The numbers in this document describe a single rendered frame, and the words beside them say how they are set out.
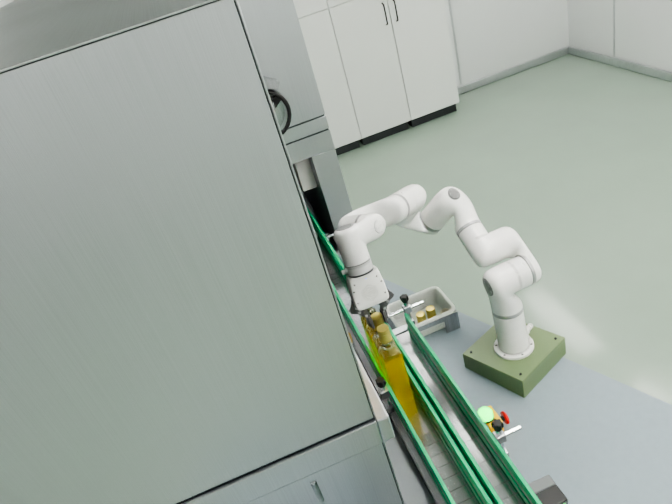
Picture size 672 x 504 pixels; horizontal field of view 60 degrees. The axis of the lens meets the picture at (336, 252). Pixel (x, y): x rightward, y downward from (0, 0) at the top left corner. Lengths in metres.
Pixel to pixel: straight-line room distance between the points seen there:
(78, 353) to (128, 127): 0.33
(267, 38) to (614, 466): 1.85
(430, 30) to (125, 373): 5.05
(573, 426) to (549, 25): 5.46
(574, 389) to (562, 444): 0.21
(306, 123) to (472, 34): 4.08
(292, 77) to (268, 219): 1.68
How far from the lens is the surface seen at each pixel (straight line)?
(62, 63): 0.74
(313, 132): 2.53
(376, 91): 5.59
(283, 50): 2.43
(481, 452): 1.66
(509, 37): 6.63
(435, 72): 5.78
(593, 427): 1.88
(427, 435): 1.72
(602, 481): 1.77
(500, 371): 1.93
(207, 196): 0.79
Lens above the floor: 2.21
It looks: 32 degrees down
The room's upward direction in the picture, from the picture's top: 18 degrees counter-clockwise
